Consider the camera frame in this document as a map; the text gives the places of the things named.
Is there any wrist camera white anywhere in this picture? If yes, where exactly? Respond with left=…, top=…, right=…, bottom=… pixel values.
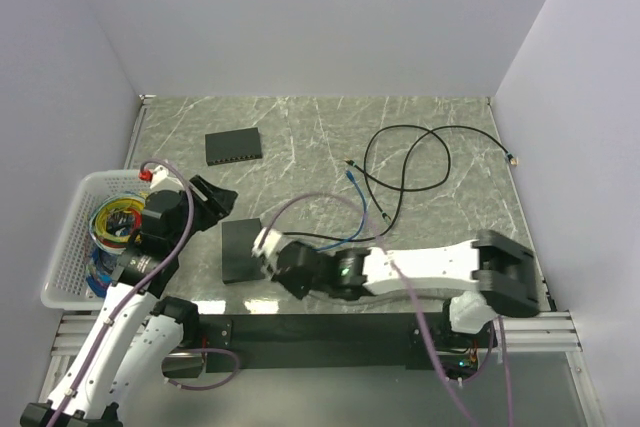
left=251, top=227, right=288, bottom=278
left=138, top=164, right=184, bottom=193

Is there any dark grey network switch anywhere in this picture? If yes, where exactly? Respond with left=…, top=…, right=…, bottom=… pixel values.
left=221, top=218, right=264, bottom=285

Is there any white plastic mesh basket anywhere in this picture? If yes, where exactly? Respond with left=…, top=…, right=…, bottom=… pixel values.
left=40, top=170, right=148, bottom=311

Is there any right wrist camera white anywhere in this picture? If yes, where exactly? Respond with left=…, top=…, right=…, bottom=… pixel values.
left=251, top=227, right=288, bottom=278

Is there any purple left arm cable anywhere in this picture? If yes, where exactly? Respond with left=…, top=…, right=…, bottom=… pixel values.
left=47, top=157, right=241, bottom=418

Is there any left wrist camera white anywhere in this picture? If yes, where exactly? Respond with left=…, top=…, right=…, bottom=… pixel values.
left=138, top=164, right=184, bottom=193

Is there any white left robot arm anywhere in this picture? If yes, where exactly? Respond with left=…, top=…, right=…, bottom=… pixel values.
left=19, top=170, right=238, bottom=426

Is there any aluminium rail frame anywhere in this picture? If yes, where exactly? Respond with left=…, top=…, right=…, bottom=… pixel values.
left=494, top=311, right=582, bottom=353

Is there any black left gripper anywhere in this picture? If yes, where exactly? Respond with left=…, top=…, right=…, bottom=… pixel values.
left=170, top=174, right=238, bottom=252

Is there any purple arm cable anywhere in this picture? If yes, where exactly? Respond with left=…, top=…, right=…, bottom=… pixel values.
left=262, top=191, right=516, bottom=427
left=47, top=157, right=241, bottom=418

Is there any bundle of coloured wires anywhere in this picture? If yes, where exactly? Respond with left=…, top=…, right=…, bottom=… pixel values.
left=84, top=189, right=151, bottom=293

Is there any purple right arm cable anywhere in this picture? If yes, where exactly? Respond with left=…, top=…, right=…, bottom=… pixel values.
left=262, top=191, right=516, bottom=427

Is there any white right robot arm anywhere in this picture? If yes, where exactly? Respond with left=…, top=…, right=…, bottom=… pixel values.
left=252, top=229, right=540, bottom=346

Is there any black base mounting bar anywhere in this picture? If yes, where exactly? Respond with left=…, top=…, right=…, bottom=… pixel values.
left=164, top=312, right=451, bottom=381

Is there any blue ethernet cable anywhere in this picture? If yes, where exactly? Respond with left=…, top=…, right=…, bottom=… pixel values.
left=312, top=170, right=372, bottom=254

